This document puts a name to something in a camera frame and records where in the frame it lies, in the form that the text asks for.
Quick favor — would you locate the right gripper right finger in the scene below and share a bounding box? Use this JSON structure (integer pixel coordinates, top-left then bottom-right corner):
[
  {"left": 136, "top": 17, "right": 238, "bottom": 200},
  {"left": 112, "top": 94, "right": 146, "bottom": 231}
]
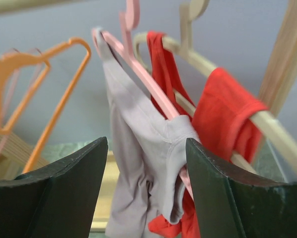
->
[{"left": 186, "top": 138, "right": 297, "bottom": 238}]

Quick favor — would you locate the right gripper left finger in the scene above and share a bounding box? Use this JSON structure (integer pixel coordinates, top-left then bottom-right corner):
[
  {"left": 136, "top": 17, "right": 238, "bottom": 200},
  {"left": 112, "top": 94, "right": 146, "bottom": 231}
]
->
[{"left": 0, "top": 137, "right": 108, "bottom": 238}]

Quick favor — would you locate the mauve tank top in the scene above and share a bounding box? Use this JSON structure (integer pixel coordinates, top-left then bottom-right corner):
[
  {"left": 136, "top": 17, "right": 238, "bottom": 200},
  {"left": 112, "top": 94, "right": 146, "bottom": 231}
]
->
[{"left": 93, "top": 28, "right": 197, "bottom": 238}]

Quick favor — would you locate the orange plastic hanger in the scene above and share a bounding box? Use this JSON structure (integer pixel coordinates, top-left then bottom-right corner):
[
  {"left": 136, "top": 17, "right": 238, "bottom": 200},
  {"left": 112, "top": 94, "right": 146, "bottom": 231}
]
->
[{"left": 0, "top": 37, "right": 91, "bottom": 177}]

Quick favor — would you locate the pink plastic hanger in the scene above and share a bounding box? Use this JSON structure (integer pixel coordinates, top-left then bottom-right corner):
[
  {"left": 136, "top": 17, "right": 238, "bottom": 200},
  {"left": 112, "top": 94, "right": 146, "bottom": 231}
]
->
[{"left": 92, "top": 0, "right": 197, "bottom": 203}]

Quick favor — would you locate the beige wooden hanger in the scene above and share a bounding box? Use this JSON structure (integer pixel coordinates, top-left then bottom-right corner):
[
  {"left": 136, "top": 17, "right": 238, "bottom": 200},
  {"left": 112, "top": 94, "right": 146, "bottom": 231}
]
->
[{"left": 134, "top": 0, "right": 297, "bottom": 174}]

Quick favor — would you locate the red tank top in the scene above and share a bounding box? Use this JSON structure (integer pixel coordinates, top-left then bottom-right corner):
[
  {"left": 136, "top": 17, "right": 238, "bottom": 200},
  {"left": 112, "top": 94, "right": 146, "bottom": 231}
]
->
[{"left": 146, "top": 31, "right": 267, "bottom": 238}]

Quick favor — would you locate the wooden clothes rack centre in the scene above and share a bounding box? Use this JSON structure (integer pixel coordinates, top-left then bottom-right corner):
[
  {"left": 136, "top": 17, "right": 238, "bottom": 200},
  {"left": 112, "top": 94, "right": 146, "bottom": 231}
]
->
[{"left": 0, "top": 0, "right": 297, "bottom": 231}]

